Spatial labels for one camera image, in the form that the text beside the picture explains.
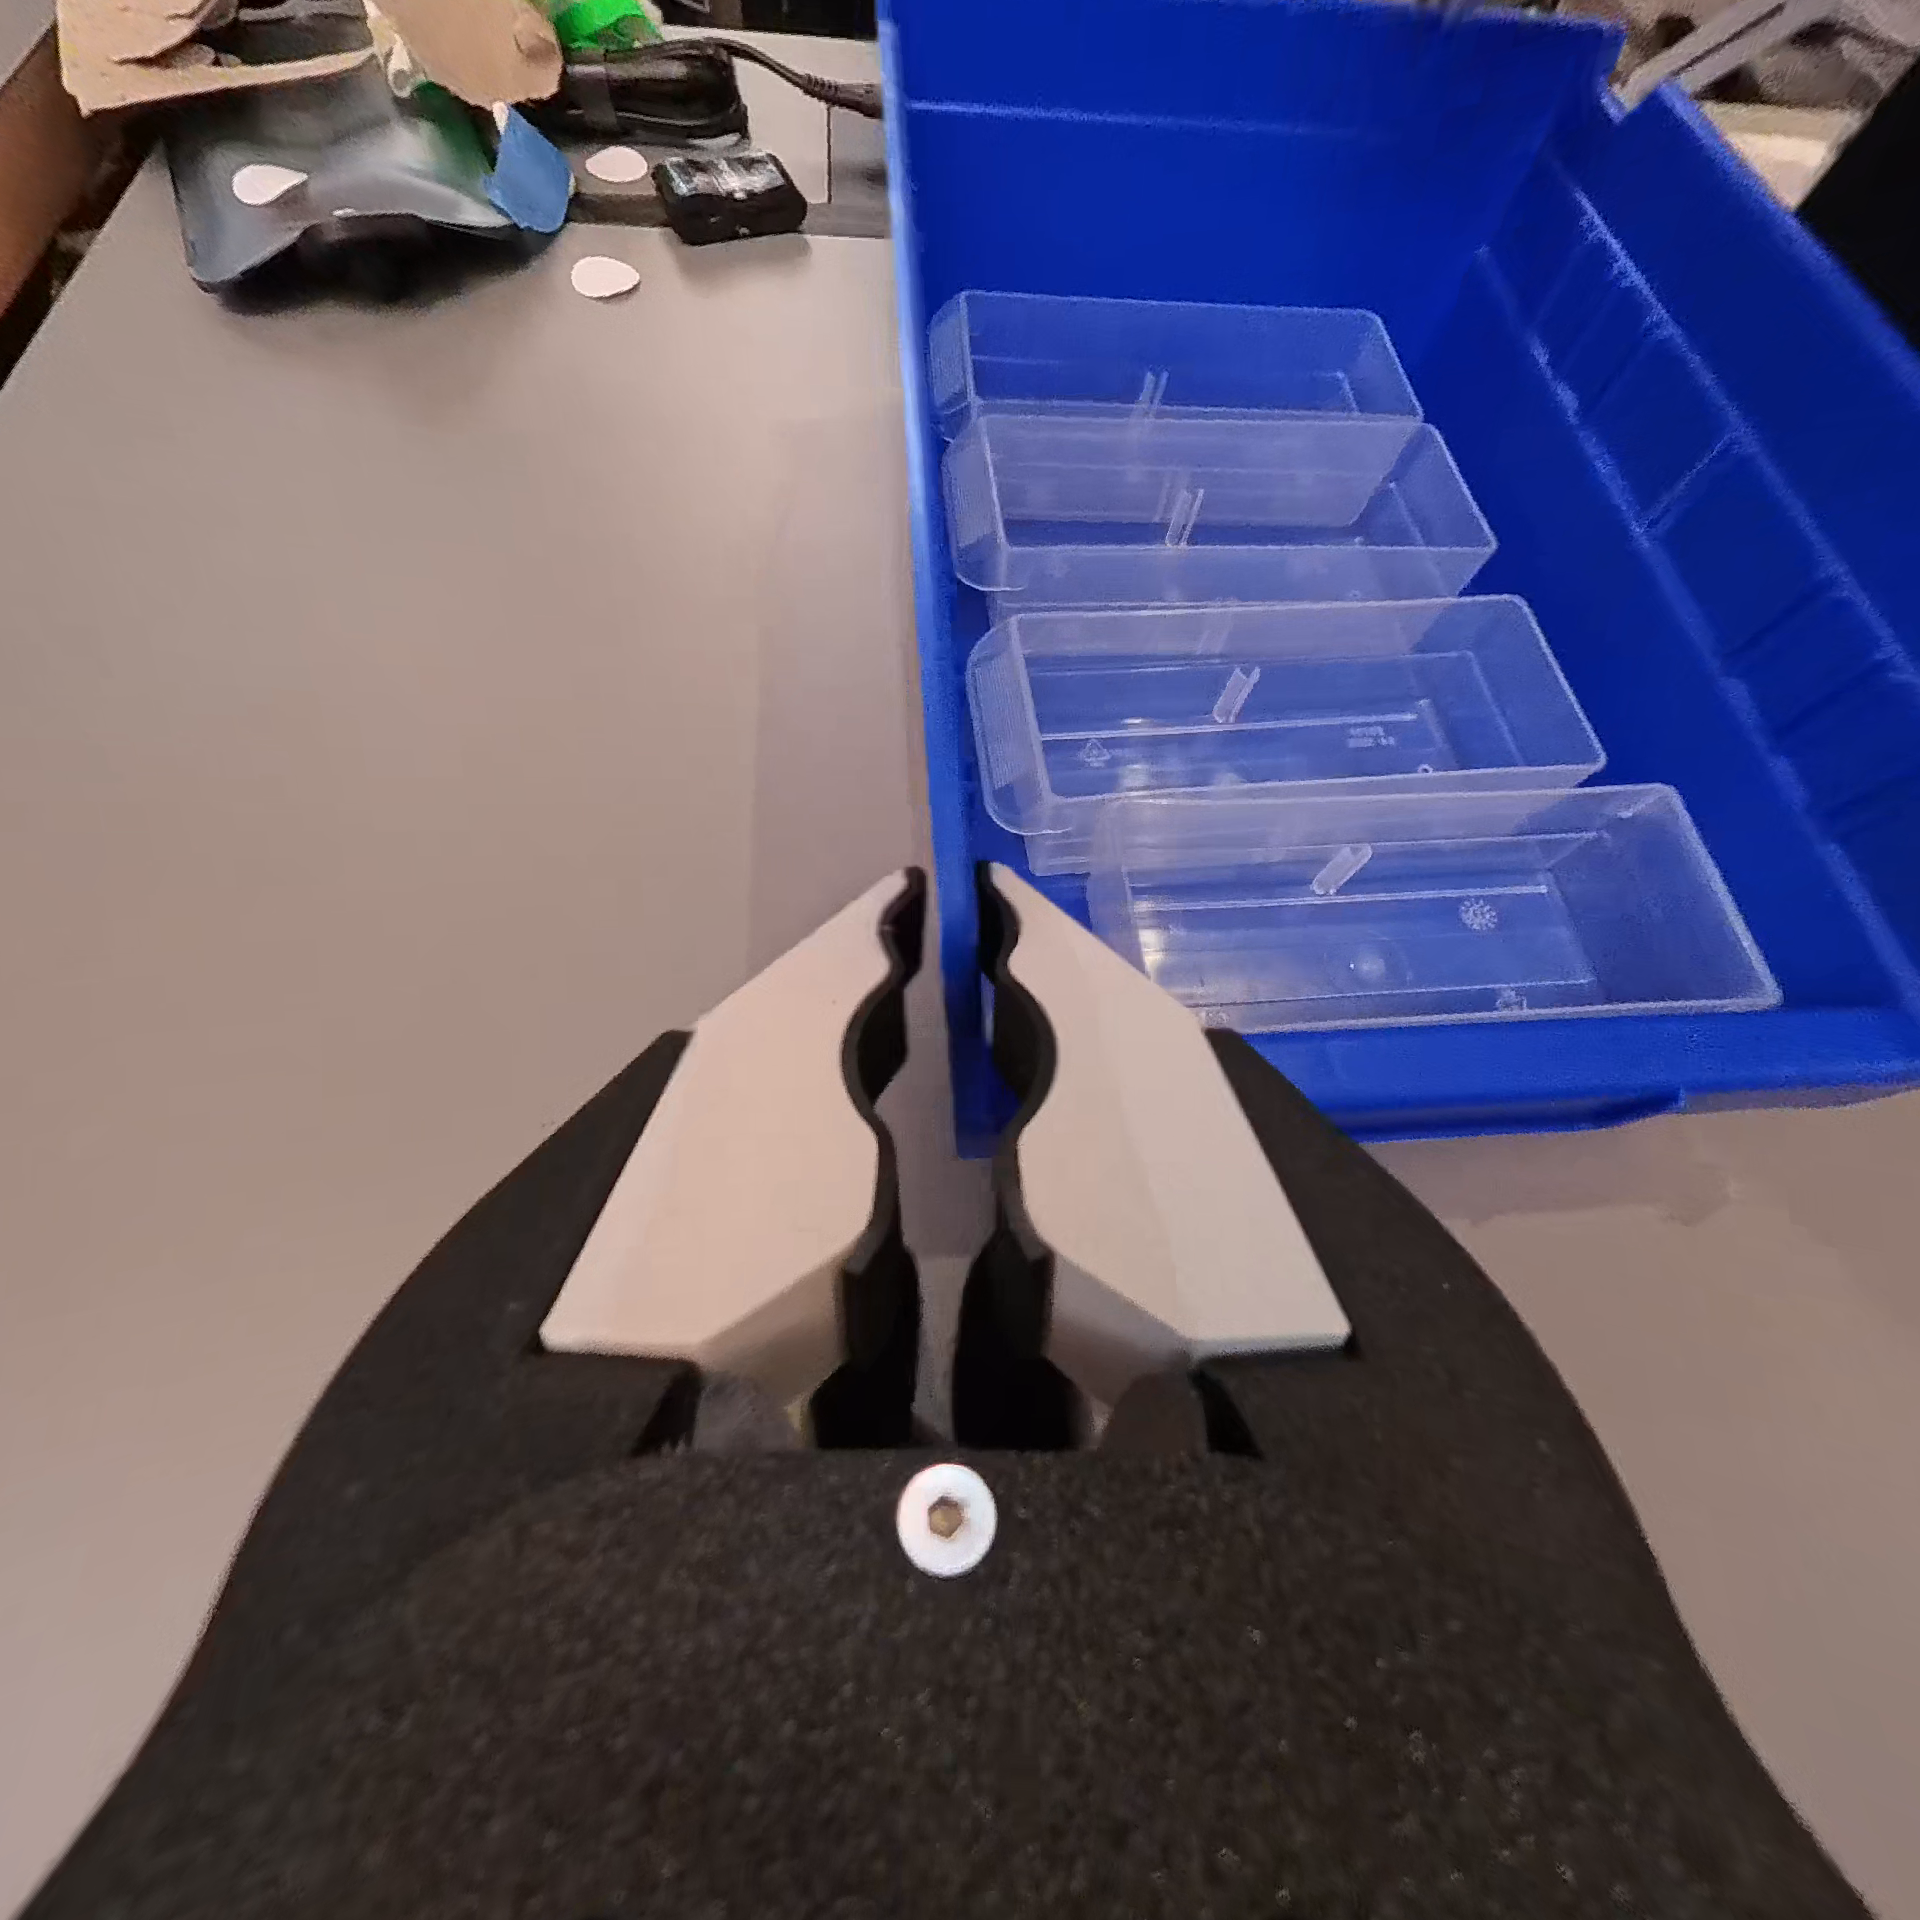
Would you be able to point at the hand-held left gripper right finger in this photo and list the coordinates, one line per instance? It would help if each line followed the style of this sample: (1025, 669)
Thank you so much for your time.
(1185, 1185)

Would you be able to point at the black power adapter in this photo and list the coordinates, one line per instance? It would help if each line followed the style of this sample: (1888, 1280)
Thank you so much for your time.
(662, 97)

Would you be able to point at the black battery pack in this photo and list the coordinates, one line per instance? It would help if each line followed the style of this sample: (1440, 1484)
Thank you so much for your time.
(733, 195)

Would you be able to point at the green plastic scrap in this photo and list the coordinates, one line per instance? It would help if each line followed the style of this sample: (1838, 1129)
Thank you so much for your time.
(602, 17)

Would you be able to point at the torn brown cardboard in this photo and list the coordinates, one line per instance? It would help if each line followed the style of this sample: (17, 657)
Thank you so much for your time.
(150, 44)

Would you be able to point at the blue plastic bin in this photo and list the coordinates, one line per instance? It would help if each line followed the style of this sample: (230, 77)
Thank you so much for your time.
(1649, 376)

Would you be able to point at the dark plastic pouch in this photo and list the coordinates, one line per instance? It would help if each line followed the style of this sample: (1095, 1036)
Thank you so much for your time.
(345, 165)

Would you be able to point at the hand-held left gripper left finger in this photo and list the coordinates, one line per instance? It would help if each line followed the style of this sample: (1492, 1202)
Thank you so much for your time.
(722, 1200)

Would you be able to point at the clear plastic drawer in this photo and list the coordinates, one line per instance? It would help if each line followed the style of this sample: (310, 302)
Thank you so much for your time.
(1425, 930)
(1276, 524)
(1320, 720)
(1170, 351)

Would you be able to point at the white round sticker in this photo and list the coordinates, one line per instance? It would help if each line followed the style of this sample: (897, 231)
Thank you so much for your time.
(269, 183)
(617, 163)
(603, 275)

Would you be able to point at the blue tape piece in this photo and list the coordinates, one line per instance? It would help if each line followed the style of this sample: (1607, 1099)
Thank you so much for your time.
(528, 172)

